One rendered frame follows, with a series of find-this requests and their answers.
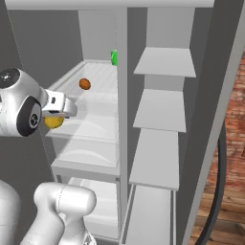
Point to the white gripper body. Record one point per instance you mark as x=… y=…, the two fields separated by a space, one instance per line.
x=70 y=109

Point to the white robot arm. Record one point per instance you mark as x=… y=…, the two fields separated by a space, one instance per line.
x=19 y=102

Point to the yellow lemon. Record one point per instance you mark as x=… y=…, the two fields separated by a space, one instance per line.
x=53 y=122

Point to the orange-brown mango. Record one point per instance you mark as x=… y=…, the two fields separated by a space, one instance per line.
x=84 y=84

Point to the clear crisper drawer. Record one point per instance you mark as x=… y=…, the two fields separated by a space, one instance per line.
x=92 y=143

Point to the clear glass fridge shelf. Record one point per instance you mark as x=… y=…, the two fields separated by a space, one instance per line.
x=95 y=76

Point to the grey fridge cabinet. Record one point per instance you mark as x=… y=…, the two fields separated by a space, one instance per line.
x=48 y=38

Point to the medium white door shelf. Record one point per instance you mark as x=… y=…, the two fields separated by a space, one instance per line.
x=161 y=111

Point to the large white door shelf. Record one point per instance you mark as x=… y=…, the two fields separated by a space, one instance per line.
x=156 y=159

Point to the white freezer drawer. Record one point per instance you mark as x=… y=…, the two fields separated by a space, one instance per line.
x=105 y=204

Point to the small white door shelf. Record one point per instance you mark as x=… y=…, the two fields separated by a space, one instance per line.
x=166 y=62

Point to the grey fridge door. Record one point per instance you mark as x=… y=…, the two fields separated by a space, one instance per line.
x=204 y=63

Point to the green can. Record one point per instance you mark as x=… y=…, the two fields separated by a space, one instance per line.
x=114 y=58

